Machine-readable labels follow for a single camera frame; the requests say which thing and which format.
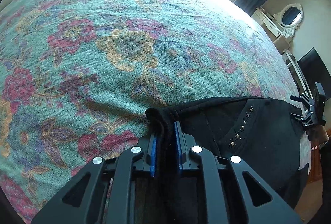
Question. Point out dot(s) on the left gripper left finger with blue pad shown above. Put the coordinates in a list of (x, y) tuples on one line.
[(151, 154)]

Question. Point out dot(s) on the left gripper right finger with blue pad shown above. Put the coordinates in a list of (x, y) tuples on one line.
[(183, 145)]

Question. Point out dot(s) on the black pants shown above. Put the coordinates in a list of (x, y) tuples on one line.
[(262, 131)]

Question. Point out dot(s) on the white tv console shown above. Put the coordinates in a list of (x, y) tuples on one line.
[(296, 72)]

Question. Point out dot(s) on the black flat television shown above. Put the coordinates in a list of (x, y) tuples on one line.
[(314, 70)]

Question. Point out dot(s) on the white vanity dresser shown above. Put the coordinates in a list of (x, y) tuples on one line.
[(274, 30)]

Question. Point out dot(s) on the oval white framed mirror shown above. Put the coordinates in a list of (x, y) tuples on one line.
[(290, 17)]

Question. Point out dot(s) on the floral green bedspread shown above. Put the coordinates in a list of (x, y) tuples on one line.
[(78, 75)]

